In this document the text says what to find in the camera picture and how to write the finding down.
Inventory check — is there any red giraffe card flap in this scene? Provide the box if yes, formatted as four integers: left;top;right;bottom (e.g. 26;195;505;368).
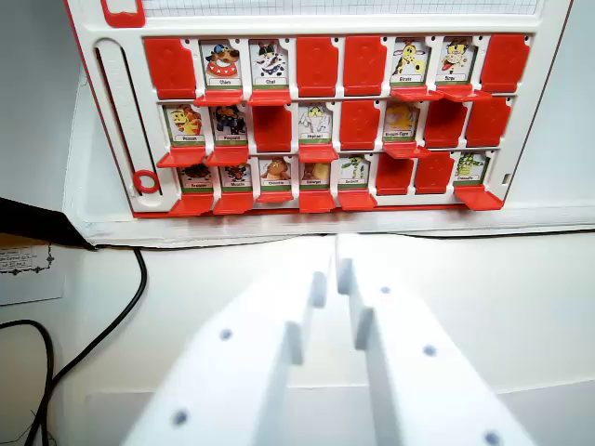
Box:
389;85;446;102

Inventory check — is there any white base sheet under board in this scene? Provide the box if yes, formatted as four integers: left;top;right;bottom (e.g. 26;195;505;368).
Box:
61;0;595;250

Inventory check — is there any white printed paper label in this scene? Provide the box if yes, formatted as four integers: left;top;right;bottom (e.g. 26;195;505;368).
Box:
0;234;65;307

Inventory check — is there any red and white game board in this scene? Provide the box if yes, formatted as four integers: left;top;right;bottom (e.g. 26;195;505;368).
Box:
62;0;576;219

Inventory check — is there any black cable from board edge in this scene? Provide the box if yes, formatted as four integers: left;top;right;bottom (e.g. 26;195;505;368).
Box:
23;247;149;446

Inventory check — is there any looped black cable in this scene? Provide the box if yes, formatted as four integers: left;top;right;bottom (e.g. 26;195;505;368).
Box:
0;319;56;446

